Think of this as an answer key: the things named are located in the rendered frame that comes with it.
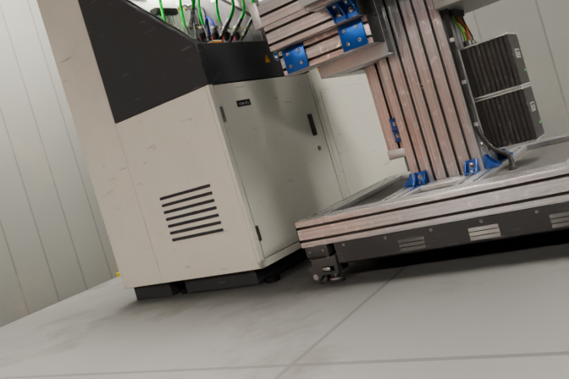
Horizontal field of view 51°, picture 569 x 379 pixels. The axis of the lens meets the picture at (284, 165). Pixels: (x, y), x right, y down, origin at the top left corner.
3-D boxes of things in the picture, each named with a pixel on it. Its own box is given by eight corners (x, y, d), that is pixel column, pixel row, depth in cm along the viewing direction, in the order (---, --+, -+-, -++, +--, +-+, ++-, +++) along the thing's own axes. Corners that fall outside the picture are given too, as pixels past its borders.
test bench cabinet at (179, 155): (267, 287, 225) (207, 84, 223) (167, 299, 260) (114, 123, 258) (356, 234, 281) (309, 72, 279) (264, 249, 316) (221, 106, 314)
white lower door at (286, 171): (265, 258, 227) (213, 84, 225) (261, 259, 228) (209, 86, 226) (349, 214, 278) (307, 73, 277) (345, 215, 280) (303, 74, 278)
